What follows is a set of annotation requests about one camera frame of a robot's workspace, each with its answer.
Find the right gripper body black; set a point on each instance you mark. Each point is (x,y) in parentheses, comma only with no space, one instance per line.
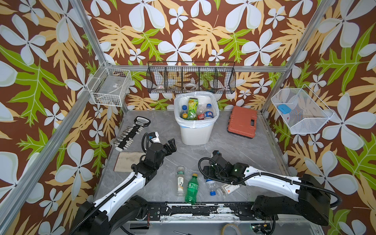
(212,174)

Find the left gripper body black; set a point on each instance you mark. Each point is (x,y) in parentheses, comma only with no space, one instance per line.
(164,152)

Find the blue label water bottle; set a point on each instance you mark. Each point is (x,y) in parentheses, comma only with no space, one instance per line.
(211,186)
(184,110)

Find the clear bottle white label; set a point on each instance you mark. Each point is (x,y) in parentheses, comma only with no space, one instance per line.
(226,189)

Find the green soda bottle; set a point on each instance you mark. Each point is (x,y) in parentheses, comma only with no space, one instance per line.
(192,190)
(185,116)

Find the white label drink bottle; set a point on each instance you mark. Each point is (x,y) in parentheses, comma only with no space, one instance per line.
(180,181)

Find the red label soda bottle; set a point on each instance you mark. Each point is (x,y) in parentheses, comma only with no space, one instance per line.
(200,113)

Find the tall green yellow bottle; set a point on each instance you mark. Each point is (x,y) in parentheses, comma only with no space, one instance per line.
(192,108)

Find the blue cap water bottle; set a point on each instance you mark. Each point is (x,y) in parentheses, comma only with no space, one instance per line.
(209,111)

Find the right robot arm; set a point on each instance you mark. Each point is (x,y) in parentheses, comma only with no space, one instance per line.
(301,196)

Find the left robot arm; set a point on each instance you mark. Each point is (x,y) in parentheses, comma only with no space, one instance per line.
(117,207)

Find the white plastic trash bin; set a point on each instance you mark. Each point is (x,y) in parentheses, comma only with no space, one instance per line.
(196,136)

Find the clear bin liner bag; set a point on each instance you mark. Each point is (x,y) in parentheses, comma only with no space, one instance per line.
(203,98)

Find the black screwdriver bit holder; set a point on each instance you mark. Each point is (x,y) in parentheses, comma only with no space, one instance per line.
(127,136)

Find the red plastic tool case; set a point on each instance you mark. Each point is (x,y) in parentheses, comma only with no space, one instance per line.
(243,122)

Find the tape roll foreground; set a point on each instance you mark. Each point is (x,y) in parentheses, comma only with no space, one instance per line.
(230,229)

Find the clear tape roll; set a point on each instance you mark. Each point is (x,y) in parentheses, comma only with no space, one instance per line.
(190,86)

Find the blue object in basket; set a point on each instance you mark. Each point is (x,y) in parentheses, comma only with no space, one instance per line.
(284,109)

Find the white mesh basket right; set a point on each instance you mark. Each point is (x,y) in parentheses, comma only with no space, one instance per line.
(309,112)

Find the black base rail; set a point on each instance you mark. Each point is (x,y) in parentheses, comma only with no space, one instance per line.
(242,211)

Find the white wire basket left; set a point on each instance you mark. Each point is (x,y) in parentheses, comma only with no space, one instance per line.
(109,85)

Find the black wire wall basket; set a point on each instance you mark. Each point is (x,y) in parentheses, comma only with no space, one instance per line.
(170,77)

